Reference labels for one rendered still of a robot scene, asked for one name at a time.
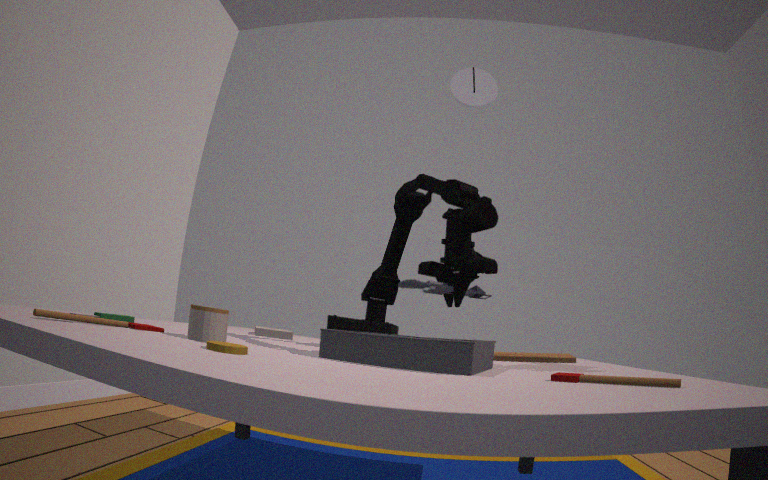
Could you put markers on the grey cylindrical canister with wooden lid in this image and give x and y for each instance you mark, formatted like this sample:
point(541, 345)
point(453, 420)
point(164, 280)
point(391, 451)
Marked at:
point(207, 324)

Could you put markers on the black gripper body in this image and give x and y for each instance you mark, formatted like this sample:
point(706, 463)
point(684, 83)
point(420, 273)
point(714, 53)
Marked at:
point(457, 254)

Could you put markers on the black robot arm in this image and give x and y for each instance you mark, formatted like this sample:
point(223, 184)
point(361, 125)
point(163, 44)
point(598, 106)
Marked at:
point(476, 214)

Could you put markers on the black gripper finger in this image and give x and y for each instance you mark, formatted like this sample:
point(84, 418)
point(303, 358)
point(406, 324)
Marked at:
point(462, 282)
point(446, 279)

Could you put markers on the wooden board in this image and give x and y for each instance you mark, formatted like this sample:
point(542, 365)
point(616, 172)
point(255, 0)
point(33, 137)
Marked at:
point(534, 357)

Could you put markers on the yellow flat round disc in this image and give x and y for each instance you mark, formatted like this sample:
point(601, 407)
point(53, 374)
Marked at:
point(226, 347)

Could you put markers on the tan flat rectangular block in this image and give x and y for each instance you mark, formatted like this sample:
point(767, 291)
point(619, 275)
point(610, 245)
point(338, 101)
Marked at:
point(273, 333)

